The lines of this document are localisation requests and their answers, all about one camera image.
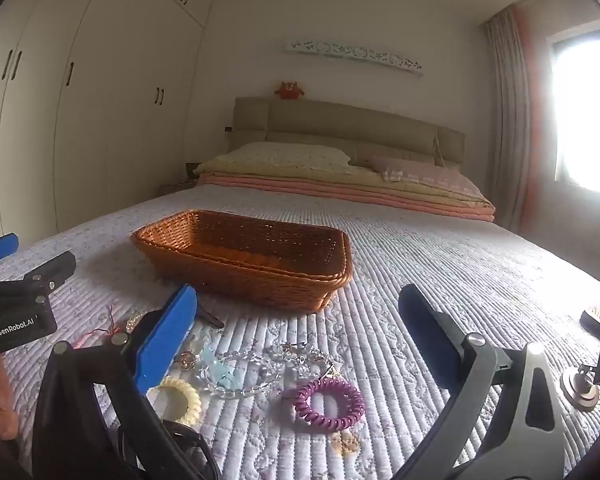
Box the crystal bracelet with gold charms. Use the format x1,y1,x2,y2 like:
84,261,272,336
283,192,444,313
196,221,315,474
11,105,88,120
269,340,342,380

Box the bedside table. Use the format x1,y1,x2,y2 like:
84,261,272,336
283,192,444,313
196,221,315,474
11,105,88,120
159,162,202,194

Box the round metal stand base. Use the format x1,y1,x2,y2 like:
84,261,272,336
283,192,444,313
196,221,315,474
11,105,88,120
560,364,600,412

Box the black hair band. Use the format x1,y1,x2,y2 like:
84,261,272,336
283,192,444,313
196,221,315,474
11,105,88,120
120,420,222,480

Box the striped curtain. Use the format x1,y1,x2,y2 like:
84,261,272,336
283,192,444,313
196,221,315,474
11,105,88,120
485,5,547,233

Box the folded pink blanket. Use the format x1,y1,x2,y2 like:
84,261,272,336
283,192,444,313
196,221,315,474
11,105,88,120
197,172,496,223

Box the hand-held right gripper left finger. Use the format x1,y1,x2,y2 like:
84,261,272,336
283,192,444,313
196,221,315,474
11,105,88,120
32,284,221,480

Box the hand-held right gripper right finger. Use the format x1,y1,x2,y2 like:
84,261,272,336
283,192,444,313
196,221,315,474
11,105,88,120
397,284,573,480

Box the clear crystal bead bracelet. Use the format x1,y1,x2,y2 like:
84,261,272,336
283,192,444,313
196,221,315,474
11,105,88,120
200,349,287,402

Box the brown hair clip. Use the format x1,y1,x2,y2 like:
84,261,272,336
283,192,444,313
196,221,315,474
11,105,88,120
196,307,226,329

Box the stacked pillows and blankets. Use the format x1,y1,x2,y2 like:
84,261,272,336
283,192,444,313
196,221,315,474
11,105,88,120
195,159,496,212

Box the white wardrobe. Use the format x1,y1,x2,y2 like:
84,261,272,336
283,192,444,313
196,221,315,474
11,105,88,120
0,0,216,252

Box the cream pillow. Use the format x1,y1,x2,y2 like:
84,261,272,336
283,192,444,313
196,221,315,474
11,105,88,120
227,141,352,170

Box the white carved wall decoration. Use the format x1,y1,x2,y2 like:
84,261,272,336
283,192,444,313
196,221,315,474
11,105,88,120
282,39,425,78

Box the orange plush toy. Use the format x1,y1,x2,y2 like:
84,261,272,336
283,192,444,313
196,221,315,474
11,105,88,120
274,81,307,102

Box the person's left hand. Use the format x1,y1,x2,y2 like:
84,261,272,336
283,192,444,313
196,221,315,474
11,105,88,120
0,360,19,441

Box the pink checked pillow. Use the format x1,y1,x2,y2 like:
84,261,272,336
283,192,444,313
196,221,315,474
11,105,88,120
365,154,483,199

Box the quilted floral bedspread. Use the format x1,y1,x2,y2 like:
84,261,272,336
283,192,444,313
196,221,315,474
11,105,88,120
0,182,600,480

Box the window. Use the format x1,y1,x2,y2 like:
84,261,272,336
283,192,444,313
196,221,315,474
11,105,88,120
547,25,600,196

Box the yellow spiral hair tie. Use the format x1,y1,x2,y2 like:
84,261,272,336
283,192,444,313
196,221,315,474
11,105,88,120
147,376,202,426

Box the brown wicker basket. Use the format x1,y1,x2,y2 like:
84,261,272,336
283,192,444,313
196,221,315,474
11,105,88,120
131,210,353,315

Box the red tassel string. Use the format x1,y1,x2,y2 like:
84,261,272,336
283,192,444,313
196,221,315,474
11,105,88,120
75,305,127,350

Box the purple spiral hair tie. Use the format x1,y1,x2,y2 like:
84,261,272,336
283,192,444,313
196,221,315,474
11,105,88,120
293,377,366,431

